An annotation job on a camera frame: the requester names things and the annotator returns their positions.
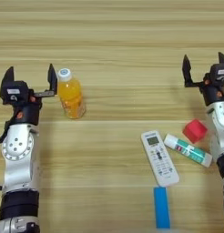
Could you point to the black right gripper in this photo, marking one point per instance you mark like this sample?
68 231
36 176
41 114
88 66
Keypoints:
215 92

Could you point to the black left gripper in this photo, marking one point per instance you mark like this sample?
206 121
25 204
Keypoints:
25 113

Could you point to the orange juice bottle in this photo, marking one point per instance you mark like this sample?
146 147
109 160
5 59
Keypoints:
71 97

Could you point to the white green glue stick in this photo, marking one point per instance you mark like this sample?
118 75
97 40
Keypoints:
188 150

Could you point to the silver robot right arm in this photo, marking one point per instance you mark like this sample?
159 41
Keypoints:
220 136

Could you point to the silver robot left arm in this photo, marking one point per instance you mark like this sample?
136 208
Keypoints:
19 164

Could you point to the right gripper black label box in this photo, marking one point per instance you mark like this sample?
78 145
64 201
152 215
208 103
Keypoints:
219 73

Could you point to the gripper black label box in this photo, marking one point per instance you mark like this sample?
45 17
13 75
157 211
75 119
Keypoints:
14 92
219 73

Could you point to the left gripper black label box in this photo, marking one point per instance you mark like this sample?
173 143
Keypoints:
14 92

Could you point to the red cube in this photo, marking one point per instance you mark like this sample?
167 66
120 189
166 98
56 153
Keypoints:
194 130

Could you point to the white remote control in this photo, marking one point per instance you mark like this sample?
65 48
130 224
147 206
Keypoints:
159 157

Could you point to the blue rectangular block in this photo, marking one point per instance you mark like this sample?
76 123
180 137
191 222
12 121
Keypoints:
161 207

